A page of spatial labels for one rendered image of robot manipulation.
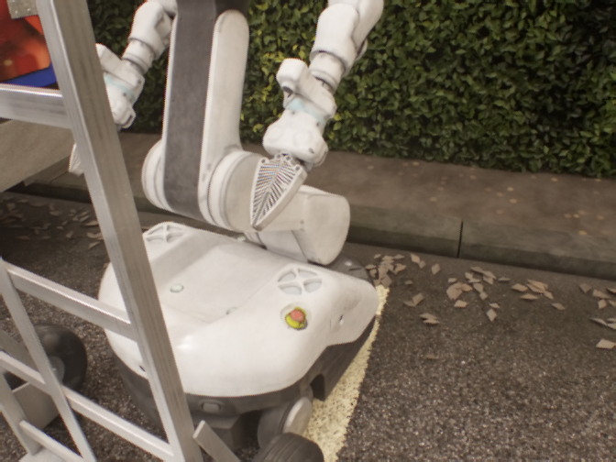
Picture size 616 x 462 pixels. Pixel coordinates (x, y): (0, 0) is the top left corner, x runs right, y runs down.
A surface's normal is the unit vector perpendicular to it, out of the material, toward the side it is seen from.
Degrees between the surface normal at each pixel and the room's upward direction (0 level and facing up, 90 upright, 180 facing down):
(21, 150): 90
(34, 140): 90
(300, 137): 43
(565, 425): 0
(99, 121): 90
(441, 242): 77
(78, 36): 90
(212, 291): 0
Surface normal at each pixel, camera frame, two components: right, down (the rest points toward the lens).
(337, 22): -0.31, -0.20
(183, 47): -0.50, 0.14
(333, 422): -0.04, -0.85
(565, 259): -0.32, 0.30
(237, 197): 0.79, 0.29
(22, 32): 0.95, 0.14
